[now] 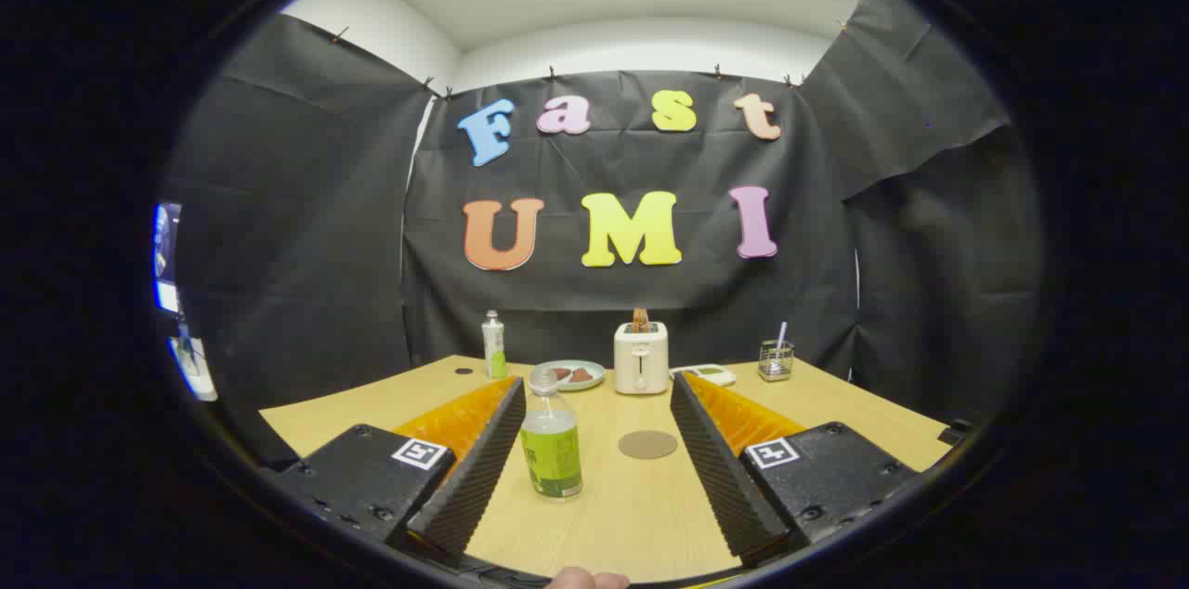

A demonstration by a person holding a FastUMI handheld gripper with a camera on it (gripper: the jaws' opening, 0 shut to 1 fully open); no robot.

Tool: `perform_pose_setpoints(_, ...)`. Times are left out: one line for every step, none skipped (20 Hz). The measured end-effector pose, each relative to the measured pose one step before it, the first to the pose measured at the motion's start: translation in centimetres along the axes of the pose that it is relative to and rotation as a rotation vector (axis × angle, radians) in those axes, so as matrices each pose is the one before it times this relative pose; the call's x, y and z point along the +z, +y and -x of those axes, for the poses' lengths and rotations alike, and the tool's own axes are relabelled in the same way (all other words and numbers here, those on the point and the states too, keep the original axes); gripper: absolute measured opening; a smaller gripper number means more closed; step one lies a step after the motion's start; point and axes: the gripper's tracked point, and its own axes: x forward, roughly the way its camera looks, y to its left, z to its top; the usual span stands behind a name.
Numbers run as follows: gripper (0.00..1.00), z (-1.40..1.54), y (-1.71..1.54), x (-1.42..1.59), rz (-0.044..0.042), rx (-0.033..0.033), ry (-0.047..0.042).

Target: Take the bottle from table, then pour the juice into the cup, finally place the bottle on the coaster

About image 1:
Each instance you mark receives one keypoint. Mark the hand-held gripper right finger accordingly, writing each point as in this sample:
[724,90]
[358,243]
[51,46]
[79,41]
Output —
[720,477]

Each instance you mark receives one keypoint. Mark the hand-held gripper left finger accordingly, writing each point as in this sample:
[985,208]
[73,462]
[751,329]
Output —
[469,477]

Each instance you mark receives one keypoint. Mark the round brown coaster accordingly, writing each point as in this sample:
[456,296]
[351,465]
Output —
[648,445]

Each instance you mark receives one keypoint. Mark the clear juice bottle green label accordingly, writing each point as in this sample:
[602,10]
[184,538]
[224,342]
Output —
[551,464]

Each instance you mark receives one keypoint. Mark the small white green bottle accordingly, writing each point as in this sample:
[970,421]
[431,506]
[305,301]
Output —
[494,347]

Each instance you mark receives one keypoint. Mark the wooden table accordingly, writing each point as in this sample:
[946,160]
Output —
[632,515]

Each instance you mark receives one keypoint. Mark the white divided tray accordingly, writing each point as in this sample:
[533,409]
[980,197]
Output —
[711,375]

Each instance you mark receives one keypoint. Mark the white toaster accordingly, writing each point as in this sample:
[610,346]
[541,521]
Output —
[641,366]

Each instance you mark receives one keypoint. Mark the pale green plate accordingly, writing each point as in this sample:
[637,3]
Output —
[594,385]

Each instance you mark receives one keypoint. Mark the brown toast slice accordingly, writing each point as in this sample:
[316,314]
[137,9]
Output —
[641,320]

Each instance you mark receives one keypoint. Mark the black backdrop cloth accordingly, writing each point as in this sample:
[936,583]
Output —
[632,292]

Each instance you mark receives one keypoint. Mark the small black block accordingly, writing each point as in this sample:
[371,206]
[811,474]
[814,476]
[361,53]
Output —
[954,433]

